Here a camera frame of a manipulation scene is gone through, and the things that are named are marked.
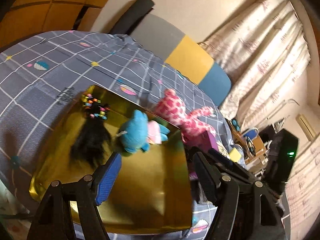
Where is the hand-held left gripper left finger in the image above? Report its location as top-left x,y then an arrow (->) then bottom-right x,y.
30,152 -> 123,240

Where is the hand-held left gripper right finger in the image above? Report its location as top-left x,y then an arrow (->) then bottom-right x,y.
192,148 -> 287,240

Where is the gold tin box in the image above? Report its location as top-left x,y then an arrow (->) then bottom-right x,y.
29,85 -> 193,230

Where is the wooden desk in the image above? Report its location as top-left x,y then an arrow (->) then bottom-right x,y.
232,122 -> 269,172

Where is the purple cardboard box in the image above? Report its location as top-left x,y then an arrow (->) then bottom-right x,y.
185,131 -> 217,153

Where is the blue folding chair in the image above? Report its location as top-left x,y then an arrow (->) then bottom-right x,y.
244,127 -> 260,143

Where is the black hairpiece with colourful beads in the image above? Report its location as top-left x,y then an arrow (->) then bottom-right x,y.
69,94 -> 113,168

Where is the blue plush toy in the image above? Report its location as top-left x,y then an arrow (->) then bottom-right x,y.
117,109 -> 170,154

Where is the pink spotted plush toy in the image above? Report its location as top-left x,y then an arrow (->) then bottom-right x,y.
153,89 -> 217,143

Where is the cream printed curtain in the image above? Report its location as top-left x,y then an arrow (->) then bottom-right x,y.
200,0 -> 313,130

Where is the grey checked blanket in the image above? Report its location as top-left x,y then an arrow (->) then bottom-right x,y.
0,30 -> 234,240

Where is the grey yellow blue headboard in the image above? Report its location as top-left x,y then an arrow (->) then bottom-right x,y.
130,14 -> 232,107

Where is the wooden wardrobe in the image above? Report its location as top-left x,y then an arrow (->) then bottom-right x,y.
0,0 -> 125,48

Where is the cream wall-mounted unit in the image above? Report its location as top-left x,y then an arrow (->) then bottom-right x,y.
296,114 -> 316,141

